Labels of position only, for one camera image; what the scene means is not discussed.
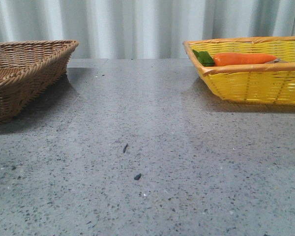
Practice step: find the black debris fragment lower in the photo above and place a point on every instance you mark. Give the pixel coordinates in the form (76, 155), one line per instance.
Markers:
(138, 176)

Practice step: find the brown wicker basket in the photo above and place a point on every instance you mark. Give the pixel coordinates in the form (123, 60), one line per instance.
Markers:
(27, 69)

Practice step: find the white pleated curtain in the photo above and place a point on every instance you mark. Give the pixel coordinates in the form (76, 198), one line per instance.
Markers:
(142, 29)

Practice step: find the yellow woven basket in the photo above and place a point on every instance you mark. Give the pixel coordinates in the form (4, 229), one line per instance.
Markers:
(272, 83)

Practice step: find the orange toy carrot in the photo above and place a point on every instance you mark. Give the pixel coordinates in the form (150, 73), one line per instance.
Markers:
(224, 59)

